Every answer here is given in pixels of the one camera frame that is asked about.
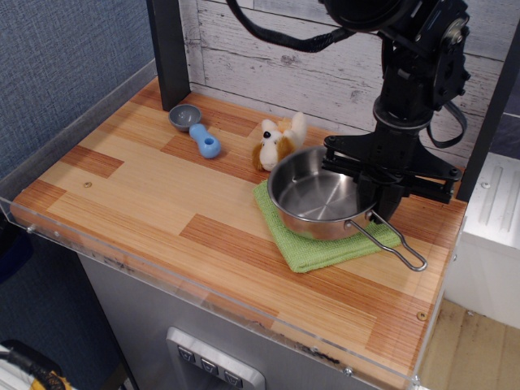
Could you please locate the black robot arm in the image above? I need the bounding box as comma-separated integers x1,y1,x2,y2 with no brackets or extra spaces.
228,1,470,219

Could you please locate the dark vertical post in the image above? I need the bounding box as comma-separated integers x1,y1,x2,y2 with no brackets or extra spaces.
456,26,519,202
146,0,191,111

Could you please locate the dark right vertical post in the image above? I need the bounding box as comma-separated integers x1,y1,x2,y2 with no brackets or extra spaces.
456,26,519,202

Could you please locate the clear acrylic table guard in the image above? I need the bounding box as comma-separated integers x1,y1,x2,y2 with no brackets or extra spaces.
2,187,467,389

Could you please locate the silver dispenser panel with buttons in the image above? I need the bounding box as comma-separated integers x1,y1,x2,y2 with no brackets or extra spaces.
166,327,266,389

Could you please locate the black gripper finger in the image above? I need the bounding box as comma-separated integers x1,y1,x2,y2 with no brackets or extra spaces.
357,180,381,210
376,184,406,221

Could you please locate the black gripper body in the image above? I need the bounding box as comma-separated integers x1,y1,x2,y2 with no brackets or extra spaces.
323,119,462,203

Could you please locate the grey cabinet front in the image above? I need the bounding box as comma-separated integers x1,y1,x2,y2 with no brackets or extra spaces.
80,256,370,389

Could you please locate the dark left vertical post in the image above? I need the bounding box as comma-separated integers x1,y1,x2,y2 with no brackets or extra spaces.
146,0,191,111

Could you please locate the white aluminium side block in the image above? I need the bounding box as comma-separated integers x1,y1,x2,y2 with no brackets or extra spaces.
444,153,519,328

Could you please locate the white brown plush dog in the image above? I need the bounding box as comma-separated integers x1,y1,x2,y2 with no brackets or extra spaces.
252,112,308,171

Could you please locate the blue and grey scoop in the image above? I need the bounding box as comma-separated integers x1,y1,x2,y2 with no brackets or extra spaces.
168,104,221,159

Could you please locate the green folded towel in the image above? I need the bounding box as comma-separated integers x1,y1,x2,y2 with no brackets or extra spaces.
253,180,381,273

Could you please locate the stainless steel pot with handle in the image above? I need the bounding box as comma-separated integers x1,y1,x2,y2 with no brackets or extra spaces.
267,146,427,271

